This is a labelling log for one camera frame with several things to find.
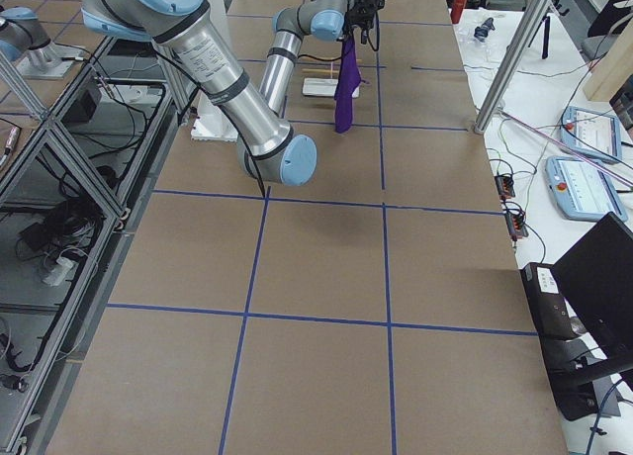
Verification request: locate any blue teach pendant near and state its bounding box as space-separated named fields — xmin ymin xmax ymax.
xmin=545 ymin=156 xmax=628 ymax=223

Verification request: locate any folded dark blue umbrella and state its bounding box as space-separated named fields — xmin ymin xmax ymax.
xmin=474 ymin=17 xmax=496 ymax=43

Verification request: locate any blue teach pendant far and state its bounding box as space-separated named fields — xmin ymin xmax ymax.
xmin=561 ymin=106 xmax=622 ymax=163

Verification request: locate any black power strip left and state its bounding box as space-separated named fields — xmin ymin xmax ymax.
xmin=495 ymin=174 xmax=515 ymax=202

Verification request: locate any black box with label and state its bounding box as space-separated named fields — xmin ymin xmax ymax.
xmin=520 ymin=262 xmax=587 ymax=341

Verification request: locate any purple microfiber towel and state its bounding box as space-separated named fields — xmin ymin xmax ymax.
xmin=334 ymin=36 xmax=362 ymax=134

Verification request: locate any grey aluminium frame post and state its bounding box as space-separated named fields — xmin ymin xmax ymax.
xmin=473 ymin=0 xmax=551 ymax=135

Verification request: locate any red cylinder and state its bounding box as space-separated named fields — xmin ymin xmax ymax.
xmin=450 ymin=0 xmax=468 ymax=25

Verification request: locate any black power strip right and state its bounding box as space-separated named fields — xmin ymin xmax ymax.
xmin=504 ymin=210 xmax=529 ymax=242

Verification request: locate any black power strip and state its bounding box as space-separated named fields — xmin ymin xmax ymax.
xmin=504 ymin=210 xmax=529 ymax=242
xmin=495 ymin=174 xmax=515 ymax=202

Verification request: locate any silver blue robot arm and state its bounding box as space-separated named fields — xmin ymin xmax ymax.
xmin=82 ymin=0 xmax=386 ymax=186

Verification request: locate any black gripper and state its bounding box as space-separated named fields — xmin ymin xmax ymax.
xmin=345 ymin=0 xmax=387 ymax=36

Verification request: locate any blue teach pendant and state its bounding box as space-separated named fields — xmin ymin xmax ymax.
xmin=545 ymin=156 xmax=628 ymax=223
xmin=561 ymin=106 xmax=622 ymax=163

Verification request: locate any black monitor on stand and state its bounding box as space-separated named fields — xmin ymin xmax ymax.
xmin=548 ymin=212 xmax=632 ymax=420

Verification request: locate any white wood towel rack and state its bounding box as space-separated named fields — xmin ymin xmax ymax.
xmin=301 ymin=61 xmax=361 ymax=99

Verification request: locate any grey robot arm background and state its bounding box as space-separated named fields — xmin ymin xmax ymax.
xmin=1 ymin=7 xmax=77 ymax=80

